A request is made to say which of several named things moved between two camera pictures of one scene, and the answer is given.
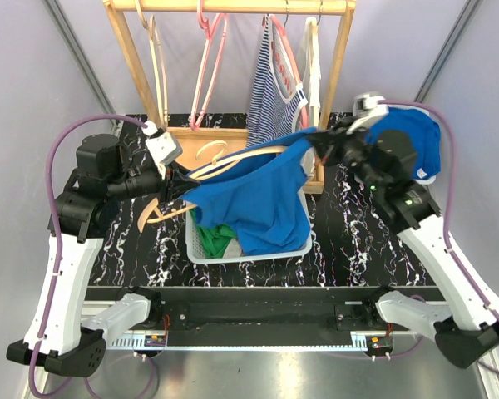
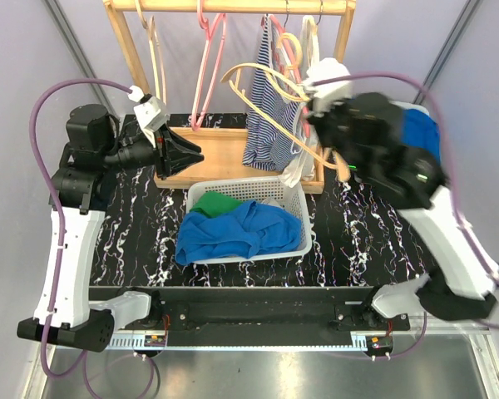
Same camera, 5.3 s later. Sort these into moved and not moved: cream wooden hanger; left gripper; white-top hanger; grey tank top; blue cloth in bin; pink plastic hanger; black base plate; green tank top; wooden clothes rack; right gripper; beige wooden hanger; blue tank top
Moved: green tank top; blue tank top; left gripper; right gripper; cream wooden hanger; grey tank top
Not moved: white-top hanger; beige wooden hanger; blue cloth in bin; wooden clothes rack; black base plate; pink plastic hanger
